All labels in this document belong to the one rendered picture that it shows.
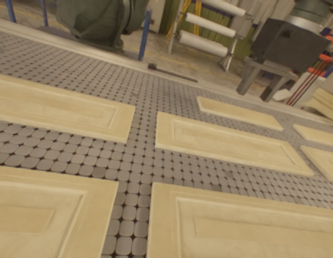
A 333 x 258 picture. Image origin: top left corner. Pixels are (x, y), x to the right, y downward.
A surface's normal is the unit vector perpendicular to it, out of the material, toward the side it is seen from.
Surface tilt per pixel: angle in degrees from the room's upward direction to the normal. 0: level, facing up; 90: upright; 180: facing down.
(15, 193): 11
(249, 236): 0
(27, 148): 0
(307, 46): 90
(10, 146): 0
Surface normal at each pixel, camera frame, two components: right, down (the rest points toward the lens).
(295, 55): 0.04, 0.63
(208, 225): 0.29, -0.74
